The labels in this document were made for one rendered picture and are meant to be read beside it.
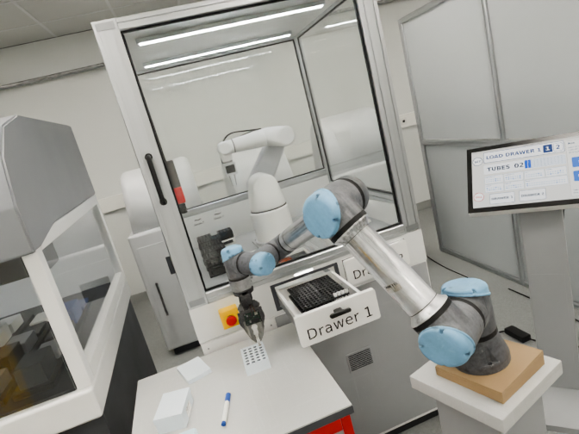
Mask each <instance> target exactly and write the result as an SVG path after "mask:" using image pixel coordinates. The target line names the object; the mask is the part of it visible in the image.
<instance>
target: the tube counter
mask: <svg viewBox="0 0 579 434"><path fill-rule="evenodd" d="M558 164H566V157H565V154H560V155H554V156H548V157H542V158H531V159H525V160H519V161H514V171H518V170H524V169H531V168H538V167H545V166H551V165H558Z"/></svg>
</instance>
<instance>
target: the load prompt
mask: <svg viewBox="0 0 579 434"><path fill-rule="evenodd" d="M557 152H565V149H564V141H563V140H560V141H555V142H550V143H544V144H538V145H533V146H522V147H517V148H512V149H507V150H500V151H495V152H485V153H484V154H483V163H484V164H486V163H492V162H498V161H504V160H510V159H516V158H527V157H533V156H539V155H545V154H551V153H557Z"/></svg>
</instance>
